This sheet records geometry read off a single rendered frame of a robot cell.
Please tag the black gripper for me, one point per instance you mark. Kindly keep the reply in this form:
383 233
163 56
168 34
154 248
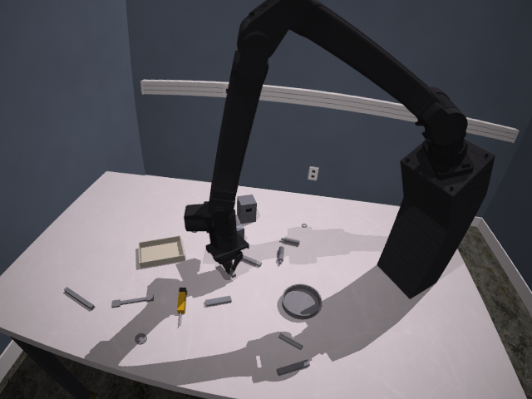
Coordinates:
227 247

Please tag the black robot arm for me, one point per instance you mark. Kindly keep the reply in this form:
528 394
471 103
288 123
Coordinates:
263 30

